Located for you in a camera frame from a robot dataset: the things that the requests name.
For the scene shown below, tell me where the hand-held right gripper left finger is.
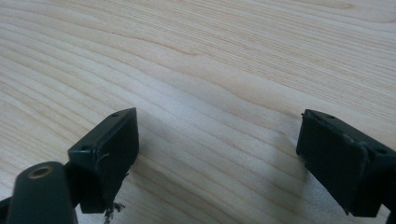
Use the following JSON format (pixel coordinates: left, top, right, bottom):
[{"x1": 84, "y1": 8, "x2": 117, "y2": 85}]
[{"x1": 64, "y1": 106, "x2": 140, "y2": 224}]

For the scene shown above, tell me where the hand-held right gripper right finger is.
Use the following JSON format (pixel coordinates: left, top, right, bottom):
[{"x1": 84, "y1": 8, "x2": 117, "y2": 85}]
[{"x1": 295, "y1": 108, "x2": 396, "y2": 218}]

